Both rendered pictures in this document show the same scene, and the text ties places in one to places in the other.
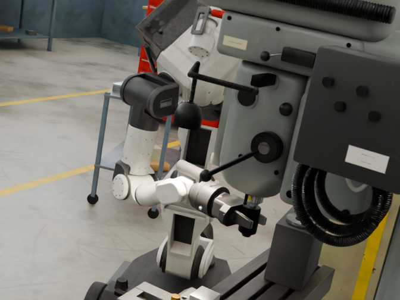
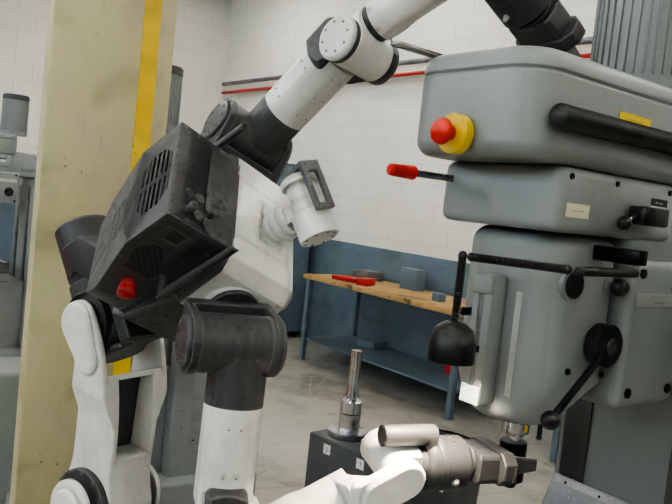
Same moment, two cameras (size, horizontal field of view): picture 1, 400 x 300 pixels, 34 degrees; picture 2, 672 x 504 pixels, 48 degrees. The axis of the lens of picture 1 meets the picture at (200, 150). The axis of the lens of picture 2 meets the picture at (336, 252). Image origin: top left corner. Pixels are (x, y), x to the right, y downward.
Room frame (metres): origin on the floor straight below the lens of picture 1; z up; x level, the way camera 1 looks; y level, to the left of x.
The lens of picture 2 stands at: (1.31, 1.15, 1.64)
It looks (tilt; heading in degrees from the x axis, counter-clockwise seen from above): 4 degrees down; 295
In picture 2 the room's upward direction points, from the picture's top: 6 degrees clockwise
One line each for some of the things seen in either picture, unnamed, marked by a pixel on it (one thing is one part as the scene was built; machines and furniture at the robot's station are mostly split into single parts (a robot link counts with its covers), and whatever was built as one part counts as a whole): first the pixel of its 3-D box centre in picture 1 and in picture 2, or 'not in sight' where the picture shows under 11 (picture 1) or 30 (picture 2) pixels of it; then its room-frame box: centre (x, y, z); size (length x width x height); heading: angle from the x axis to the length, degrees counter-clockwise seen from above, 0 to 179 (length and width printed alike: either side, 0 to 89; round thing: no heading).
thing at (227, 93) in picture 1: (227, 125); (483, 338); (1.59, -0.06, 1.45); 0.04 x 0.04 x 0.21; 63
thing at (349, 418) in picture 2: not in sight; (349, 417); (1.94, -0.37, 1.17); 0.05 x 0.05 x 0.06
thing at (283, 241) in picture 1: (297, 243); (359, 481); (1.89, -0.36, 1.04); 0.22 x 0.12 x 0.20; 160
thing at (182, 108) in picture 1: (188, 113); (452, 340); (1.61, 0.04, 1.45); 0.07 x 0.07 x 0.06
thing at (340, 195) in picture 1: (344, 151); (595, 321); (1.45, -0.33, 1.47); 0.24 x 0.19 x 0.26; 153
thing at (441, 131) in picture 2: not in sight; (444, 131); (1.66, 0.07, 1.76); 0.04 x 0.03 x 0.04; 153
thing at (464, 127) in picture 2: not in sight; (455, 133); (1.64, 0.05, 1.76); 0.06 x 0.02 x 0.06; 153
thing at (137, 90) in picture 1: (145, 103); (230, 358); (1.91, 0.19, 1.39); 0.12 x 0.09 x 0.14; 49
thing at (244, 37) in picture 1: (303, 46); (559, 202); (1.52, -0.19, 1.68); 0.34 x 0.24 x 0.10; 63
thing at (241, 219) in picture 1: (241, 220); (522, 466); (1.52, -0.13, 1.23); 0.06 x 0.02 x 0.03; 48
